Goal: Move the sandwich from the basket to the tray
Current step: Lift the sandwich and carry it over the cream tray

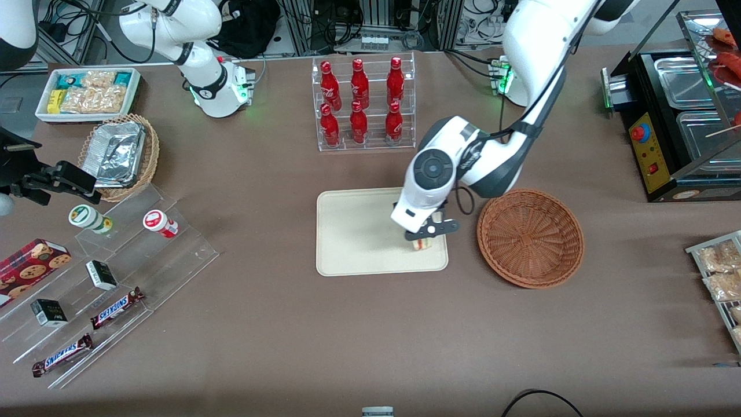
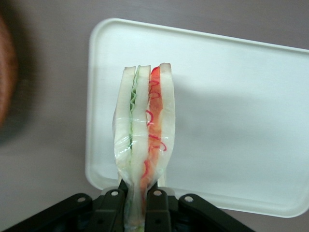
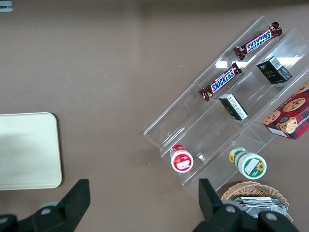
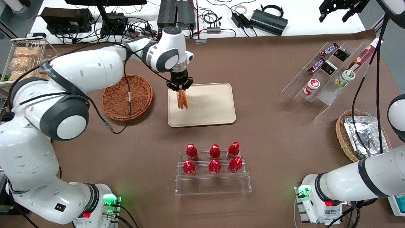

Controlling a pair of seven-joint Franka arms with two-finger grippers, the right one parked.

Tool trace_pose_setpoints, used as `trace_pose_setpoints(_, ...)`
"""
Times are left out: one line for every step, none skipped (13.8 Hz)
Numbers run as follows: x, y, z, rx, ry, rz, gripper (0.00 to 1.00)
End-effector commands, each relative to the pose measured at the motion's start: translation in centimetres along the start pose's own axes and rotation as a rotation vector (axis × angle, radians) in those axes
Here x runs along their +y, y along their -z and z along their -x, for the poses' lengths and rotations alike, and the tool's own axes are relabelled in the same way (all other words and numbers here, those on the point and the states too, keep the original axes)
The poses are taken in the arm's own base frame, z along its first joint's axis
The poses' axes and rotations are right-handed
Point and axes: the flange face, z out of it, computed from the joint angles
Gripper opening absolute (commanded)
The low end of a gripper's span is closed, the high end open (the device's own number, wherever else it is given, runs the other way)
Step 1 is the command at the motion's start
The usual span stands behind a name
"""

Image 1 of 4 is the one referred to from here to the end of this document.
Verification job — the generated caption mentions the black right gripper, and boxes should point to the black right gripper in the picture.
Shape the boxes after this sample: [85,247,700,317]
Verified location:
[0,127,102,206]

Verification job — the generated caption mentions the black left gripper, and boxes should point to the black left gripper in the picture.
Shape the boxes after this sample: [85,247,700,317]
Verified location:
[404,203,461,242]

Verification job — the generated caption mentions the cream rectangular tray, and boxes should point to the cream rectangular tray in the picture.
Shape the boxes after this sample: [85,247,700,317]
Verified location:
[316,185,449,277]

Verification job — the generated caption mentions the light wicker basket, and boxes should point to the light wicker basket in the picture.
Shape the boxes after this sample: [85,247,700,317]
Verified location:
[78,113,160,203]

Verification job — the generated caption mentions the brown round wicker basket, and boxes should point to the brown round wicker basket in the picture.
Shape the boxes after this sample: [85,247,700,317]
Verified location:
[476,188,585,290]

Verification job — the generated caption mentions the green lid white cup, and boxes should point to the green lid white cup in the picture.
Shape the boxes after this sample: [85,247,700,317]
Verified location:
[68,204,114,236]

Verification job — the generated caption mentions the stacked aluminium foil trays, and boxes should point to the stacked aluminium foil trays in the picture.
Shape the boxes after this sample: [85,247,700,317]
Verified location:
[80,121,146,189]

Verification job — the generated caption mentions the red lid white cup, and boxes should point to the red lid white cup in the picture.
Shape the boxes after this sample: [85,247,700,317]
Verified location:
[142,209,179,239]

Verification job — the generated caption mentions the small black box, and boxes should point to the small black box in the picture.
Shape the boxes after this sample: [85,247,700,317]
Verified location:
[85,259,119,291]
[30,298,69,328]

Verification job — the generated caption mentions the large clear cracker bag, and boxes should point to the large clear cracker bag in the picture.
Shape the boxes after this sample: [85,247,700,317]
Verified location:
[59,85,127,114]

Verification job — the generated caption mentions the red plaid cookie box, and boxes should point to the red plaid cookie box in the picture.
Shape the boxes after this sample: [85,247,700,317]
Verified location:
[0,238,73,308]

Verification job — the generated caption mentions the clear acrylic bottle rack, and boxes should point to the clear acrylic bottle rack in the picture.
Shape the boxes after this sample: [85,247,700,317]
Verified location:
[311,52,417,153]

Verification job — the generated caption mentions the white rectangular snack bin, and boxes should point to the white rectangular snack bin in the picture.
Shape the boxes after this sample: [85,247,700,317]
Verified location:
[35,67,142,125]

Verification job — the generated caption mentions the small clear cracker bag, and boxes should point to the small clear cracker bag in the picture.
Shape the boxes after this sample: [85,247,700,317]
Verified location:
[80,70,117,89]

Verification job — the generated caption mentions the red cola bottle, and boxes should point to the red cola bottle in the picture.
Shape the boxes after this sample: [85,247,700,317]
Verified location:
[320,103,341,148]
[384,101,404,146]
[350,58,371,109]
[320,60,343,111]
[349,100,369,145]
[386,56,405,107]

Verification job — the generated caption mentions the clear acrylic step display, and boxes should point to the clear acrylic step display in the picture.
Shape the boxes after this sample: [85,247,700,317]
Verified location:
[0,184,220,390]

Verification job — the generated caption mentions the Snickers chocolate bar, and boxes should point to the Snickers chocolate bar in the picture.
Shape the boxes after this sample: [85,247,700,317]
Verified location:
[90,287,146,331]
[31,333,94,378]

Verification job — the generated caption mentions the black bag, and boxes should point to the black bag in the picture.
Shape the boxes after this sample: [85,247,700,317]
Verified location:
[210,0,282,60]

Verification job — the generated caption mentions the black hot food warmer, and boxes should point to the black hot food warmer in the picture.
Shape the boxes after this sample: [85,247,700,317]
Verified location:
[601,9,741,204]

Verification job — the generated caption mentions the steel warmer pan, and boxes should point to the steel warmer pan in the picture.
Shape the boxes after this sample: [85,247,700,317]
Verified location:
[653,56,717,111]
[676,109,741,164]

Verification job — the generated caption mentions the black looping table cable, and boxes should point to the black looping table cable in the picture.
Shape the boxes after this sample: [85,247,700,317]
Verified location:
[500,389,586,417]

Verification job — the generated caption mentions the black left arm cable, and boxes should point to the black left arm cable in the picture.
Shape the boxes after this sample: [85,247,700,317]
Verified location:
[455,0,604,216]

